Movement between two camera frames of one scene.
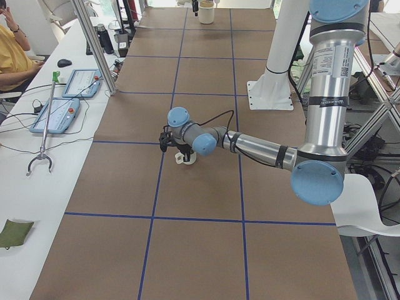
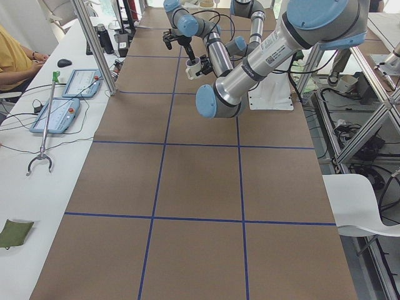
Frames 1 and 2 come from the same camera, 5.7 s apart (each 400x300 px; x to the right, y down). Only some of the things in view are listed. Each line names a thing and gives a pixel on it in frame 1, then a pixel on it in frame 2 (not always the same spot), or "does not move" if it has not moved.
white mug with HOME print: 179,158 -> 192,69
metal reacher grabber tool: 56,77 does not move
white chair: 356,212 does not move
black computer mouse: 64,63 does not move
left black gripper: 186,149 -> 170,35
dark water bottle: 105,41 does not move
